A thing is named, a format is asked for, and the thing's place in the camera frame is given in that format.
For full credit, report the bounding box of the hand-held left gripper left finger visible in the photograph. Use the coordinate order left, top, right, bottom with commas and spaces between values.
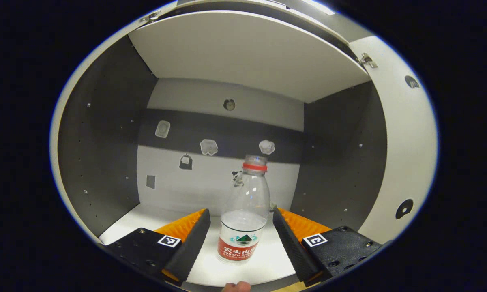
101, 208, 211, 286

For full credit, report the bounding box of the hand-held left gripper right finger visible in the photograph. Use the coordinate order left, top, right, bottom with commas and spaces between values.
272, 207, 386, 286

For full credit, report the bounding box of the clear plastic water bottle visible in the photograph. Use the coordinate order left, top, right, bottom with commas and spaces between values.
217, 154, 271, 264

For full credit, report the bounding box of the white cabinet door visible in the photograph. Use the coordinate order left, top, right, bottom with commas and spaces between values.
349, 36, 438, 244

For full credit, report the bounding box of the white cabinet shelf board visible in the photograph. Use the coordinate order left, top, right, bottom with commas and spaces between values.
99, 203, 305, 288
129, 10, 369, 103

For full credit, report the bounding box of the white cabinet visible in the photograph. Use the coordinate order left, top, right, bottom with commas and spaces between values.
51, 0, 388, 292

